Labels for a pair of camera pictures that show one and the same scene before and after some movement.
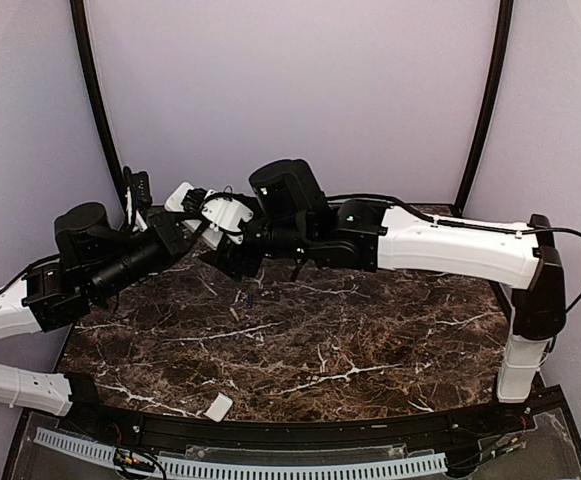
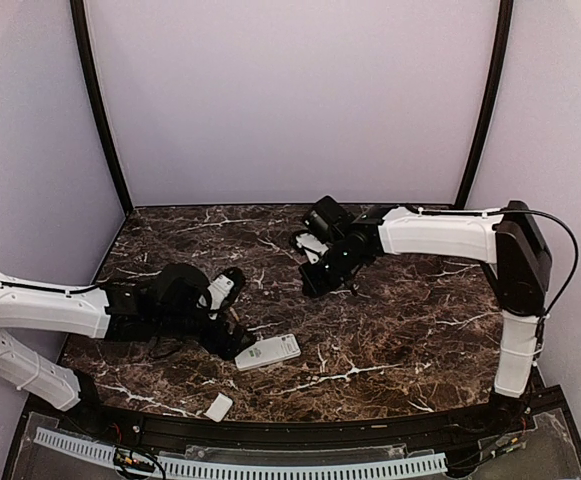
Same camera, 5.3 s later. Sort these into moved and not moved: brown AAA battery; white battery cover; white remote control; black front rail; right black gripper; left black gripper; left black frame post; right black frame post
Moved: left black gripper; right black gripper; white remote control
Not moved: white battery cover; left black frame post; brown AAA battery; right black frame post; black front rail
